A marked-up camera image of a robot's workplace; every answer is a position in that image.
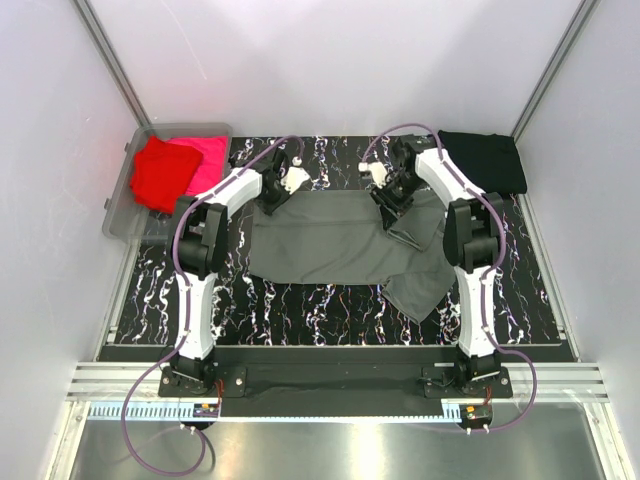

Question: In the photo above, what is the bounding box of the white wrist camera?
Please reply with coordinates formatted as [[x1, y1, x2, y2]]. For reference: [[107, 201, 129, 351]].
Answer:
[[358, 161, 388, 188], [280, 156, 310, 194]]

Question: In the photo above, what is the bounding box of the clear plastic bin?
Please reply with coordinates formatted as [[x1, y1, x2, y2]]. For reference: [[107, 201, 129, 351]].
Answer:
[[102, 122, 232, 243]]

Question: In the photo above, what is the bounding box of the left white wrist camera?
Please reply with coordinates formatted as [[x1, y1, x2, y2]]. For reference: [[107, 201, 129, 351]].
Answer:
[[280, 156, 310, 194]]

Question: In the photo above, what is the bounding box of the purple cable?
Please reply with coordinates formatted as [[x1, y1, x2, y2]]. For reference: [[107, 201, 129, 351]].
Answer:
[[121, 134, 306, 475], [360, 122, 539, 432]]

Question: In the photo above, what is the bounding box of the pink t-shirt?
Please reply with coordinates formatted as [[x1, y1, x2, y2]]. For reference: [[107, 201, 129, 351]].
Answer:
[[169, 136, 228, 196]]

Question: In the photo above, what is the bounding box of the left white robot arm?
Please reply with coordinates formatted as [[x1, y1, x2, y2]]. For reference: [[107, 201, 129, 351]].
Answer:
[[163, 149, 291, 394]]

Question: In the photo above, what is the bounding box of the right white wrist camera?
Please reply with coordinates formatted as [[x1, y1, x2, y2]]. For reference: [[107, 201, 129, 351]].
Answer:
[[358, 161, 388, 188]]

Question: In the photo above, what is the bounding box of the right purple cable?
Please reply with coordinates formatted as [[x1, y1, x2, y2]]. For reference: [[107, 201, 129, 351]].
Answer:
[[360, 122, 539, 432]]

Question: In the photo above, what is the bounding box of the grey t-shirt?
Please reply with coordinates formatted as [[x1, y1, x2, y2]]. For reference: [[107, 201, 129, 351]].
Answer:
[[249, 190, 455, 323]]

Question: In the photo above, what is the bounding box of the slotted cable duct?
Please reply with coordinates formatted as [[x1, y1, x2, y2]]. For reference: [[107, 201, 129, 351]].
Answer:
[[88, 401, 221, 422]]

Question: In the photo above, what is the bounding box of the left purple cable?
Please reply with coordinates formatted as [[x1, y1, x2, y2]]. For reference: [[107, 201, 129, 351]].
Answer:
[[121, 134, 306, 475]]

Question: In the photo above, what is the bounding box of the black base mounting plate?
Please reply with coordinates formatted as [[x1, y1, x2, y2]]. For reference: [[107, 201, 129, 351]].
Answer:
[[159, 364, 512, 419]]

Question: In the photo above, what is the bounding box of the folded black t-shirt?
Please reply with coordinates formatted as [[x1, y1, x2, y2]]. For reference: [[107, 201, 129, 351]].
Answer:
[[438, 130, 528, 195]]

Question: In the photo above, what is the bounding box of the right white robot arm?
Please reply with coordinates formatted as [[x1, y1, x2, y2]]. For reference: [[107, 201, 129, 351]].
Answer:
[[371, 137, 506, 398]]

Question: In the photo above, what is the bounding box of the red t-shirt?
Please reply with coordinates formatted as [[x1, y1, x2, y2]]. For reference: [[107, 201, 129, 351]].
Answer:
[[129, 136, 202, 214]]

